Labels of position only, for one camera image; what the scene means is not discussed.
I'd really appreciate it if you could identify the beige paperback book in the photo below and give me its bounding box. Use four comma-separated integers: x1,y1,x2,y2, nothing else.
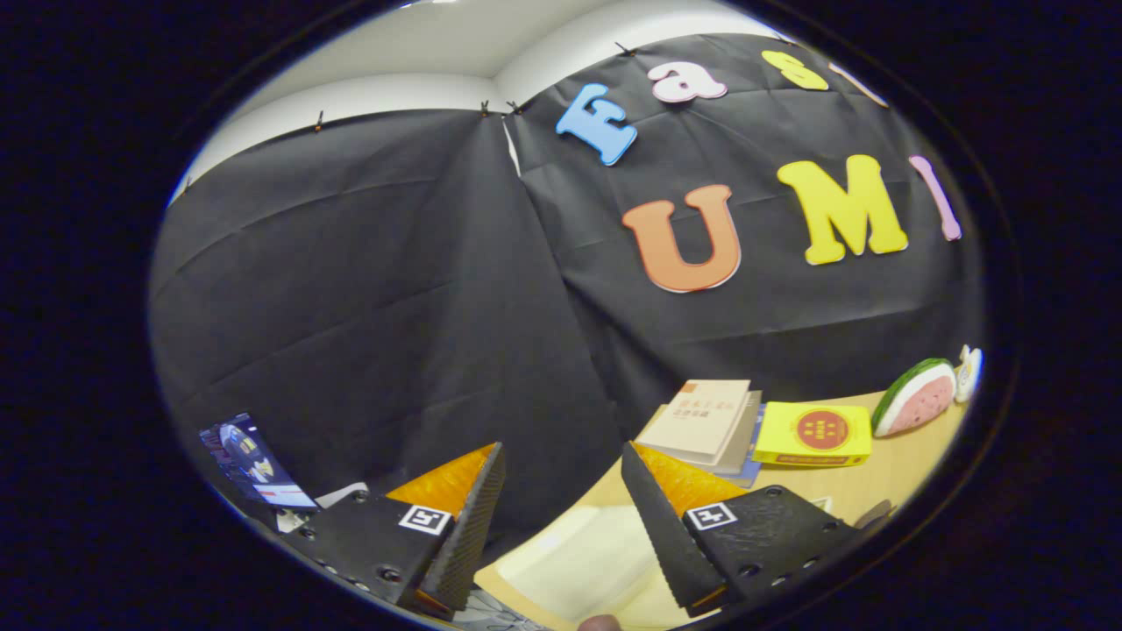
636,379,752,465

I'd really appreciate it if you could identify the blue printed screen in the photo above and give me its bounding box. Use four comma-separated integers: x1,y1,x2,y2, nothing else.
200,414,318,511

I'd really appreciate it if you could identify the watermelon slice plush toy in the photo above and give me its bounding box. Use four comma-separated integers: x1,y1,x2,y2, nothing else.
871,358,958,438

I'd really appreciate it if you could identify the white plush toy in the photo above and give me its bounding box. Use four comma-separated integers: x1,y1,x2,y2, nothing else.
954,344,984,404

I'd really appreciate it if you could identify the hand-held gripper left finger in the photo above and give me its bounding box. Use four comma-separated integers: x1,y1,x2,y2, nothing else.
279,442,508,621

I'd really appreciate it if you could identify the black backdrop cloth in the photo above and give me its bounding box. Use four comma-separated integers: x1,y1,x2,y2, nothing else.
147,33,987,571

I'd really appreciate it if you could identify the cream fabric storage box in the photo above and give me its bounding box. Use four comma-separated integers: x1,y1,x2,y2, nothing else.
478,504,702,630

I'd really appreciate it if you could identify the grey-edged thick book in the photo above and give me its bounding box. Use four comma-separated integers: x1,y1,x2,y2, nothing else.
701,390,762,477

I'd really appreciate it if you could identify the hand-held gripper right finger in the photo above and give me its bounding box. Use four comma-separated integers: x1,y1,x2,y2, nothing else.
621,442,869,618

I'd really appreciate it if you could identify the yellow book with red circle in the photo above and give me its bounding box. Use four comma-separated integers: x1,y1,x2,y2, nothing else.
752,401,874,468

